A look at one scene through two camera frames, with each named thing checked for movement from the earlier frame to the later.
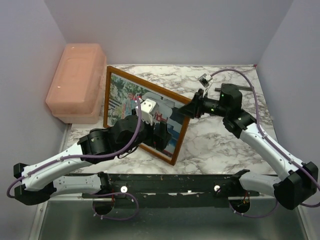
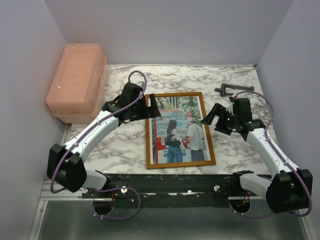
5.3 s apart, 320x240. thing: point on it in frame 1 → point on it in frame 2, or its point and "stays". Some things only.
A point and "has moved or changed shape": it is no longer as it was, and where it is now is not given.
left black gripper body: (149, 137) → (140, 111)
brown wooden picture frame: (153, 88) → (178, 138)
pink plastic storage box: (76, 94) stays
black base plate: (170, 190) stays
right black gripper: (194, 108) → (218, 110)
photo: (123, 101) has moved or changed shape
